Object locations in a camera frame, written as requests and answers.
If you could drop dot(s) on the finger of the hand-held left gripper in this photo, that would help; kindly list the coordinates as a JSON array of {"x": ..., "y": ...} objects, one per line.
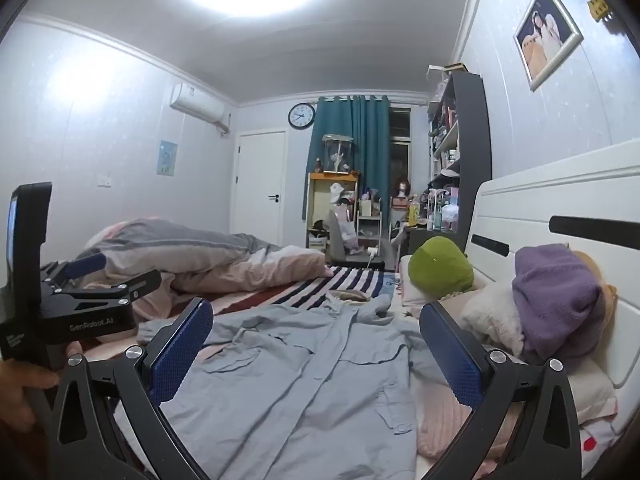
[
  {"x": 85, "y": 264},
  {"x": 127, "y": 285}
]

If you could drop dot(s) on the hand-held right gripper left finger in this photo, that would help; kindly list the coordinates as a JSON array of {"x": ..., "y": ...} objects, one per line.
[{"x": 182, "y": 345}]

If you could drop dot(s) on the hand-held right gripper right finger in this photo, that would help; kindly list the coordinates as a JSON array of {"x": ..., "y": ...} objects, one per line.
[{"x": 452, "y": 355}]

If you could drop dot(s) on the light blue shirt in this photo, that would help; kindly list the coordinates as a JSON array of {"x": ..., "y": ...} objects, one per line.
[{"x": 310, "y": 385}]

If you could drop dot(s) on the person's left hand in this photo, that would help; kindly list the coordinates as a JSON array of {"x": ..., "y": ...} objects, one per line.
[{"x": 22, "y": 382}]

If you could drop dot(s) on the white fluffy cloth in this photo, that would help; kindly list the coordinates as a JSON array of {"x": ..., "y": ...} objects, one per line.
[{"x": 490, "y": 315}]

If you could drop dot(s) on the pink knitted cloth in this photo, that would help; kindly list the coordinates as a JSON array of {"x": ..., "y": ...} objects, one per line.
[{"x": 445, "y": 425}]

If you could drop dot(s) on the pink and grey duvet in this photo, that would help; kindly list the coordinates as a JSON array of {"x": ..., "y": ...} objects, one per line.
[{"x": 200, "y": 255}]

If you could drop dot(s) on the green pillow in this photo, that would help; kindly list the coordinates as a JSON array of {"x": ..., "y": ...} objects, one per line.
[{"x": 440, "y": 265}]

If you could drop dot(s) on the purple fleece cloth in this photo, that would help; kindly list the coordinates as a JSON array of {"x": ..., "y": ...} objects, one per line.
[{"x": 555, "y": 300}]

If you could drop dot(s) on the dark desk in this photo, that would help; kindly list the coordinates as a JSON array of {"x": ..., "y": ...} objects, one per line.
[{"x": 415, "y": 235}]

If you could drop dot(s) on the striped blanket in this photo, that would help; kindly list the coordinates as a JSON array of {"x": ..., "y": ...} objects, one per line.
[{"x": 310, "y": 287}]

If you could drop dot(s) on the yellow bottle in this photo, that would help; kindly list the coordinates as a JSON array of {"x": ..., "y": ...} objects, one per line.
[{"x": 413, "y": 211}]

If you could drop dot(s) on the white trolley rack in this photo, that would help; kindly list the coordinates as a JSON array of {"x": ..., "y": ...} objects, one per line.
[{"x": 369, "y": 220}]

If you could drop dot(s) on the grey chair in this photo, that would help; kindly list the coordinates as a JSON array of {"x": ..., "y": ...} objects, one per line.
[{"x": 337, "y": 240}]

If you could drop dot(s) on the white door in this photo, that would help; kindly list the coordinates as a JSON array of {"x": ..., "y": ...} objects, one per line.
[{"x": 260, "y": 185}]

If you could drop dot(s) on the tan plush toy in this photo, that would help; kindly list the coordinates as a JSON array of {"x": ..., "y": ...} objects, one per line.
[{"x": 609, "y": 292}]

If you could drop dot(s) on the white bed headboard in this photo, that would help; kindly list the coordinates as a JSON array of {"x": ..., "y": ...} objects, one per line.
[{"x": 525, "y": 200}]

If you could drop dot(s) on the mannequin head with wig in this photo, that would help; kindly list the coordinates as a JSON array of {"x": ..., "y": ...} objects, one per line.
[{"x": 402, "y": 190}]

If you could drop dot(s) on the yellow shelf unit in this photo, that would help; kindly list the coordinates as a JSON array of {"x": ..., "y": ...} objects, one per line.
[{"x": 312, "y": 210}]

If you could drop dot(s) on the white air conditioner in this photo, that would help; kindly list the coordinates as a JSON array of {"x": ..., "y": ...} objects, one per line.
[{"x": 197, "y": 105}]

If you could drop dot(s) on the teal curtain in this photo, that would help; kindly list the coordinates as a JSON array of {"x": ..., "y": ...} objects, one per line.
[{"x": 370, "y": 150}]

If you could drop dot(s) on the dark tall bookshelf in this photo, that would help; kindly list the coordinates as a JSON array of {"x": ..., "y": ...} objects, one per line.
[{"x": 475, "y": 130}]

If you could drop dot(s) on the glass display case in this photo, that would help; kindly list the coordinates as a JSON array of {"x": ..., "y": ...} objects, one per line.
[{"x": 338, "y": 155}]

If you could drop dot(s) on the window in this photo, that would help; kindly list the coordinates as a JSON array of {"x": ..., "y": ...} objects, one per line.
[{"x": 399, "y": 125}]

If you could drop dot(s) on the wall light switch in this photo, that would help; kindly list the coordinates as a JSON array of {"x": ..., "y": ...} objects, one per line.
[{"x": 103, "y": 180}]

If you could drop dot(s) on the small wall poster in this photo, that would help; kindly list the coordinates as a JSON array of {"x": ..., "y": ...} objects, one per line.
[{"x": 167, "y": 158}]

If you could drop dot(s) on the round wall clock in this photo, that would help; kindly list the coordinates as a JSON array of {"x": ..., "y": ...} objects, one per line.
[{"x": 301, "y": 116}]

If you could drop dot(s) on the framed wall picture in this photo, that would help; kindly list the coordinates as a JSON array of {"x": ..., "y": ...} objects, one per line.
[{"x": 545, "y": 35}]

